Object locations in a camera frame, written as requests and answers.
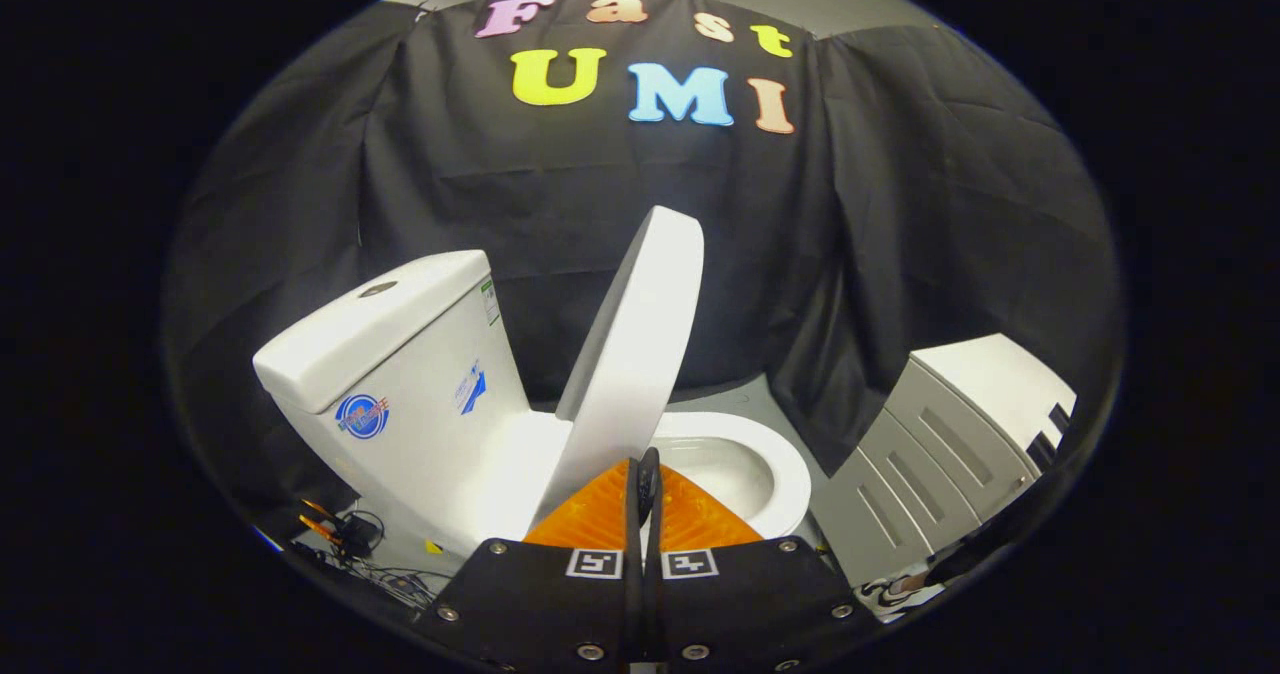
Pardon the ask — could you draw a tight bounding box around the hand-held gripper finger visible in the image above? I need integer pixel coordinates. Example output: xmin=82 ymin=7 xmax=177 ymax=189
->
xmin=645 ymin=454 xmax=881 ymax=670
xmin=415 ymin=449 xmax=646 ymax=670

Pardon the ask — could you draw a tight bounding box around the white toilet lid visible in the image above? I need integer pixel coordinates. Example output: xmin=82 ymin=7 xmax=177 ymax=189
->
xmin=540 ymin=206 xmax=705 ymax=535

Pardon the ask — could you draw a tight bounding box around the white ceramic toilet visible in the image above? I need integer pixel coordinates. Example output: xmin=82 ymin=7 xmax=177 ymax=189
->
xmin=252 ymin=249 xmax=813 ymax=560

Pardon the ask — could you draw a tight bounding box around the white patterned sneaker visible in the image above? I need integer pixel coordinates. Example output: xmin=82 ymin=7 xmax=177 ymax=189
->
xmin=858 ymin=571 xmax=946 ymax=623

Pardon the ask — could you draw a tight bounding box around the grey cabinet with white top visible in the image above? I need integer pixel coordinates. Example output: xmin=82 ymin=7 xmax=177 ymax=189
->
xmin=812 ymin=332 xmax=1078 ymax=587

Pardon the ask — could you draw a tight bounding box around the black backdrop cloth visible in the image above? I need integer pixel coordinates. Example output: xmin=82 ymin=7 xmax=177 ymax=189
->
xmin=165 ymin=0 xmax=1126 ymax=515

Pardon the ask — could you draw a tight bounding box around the black cable bundle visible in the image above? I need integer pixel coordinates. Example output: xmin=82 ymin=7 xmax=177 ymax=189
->
xmin=290 ymin=509 xmax=456 ymax=610

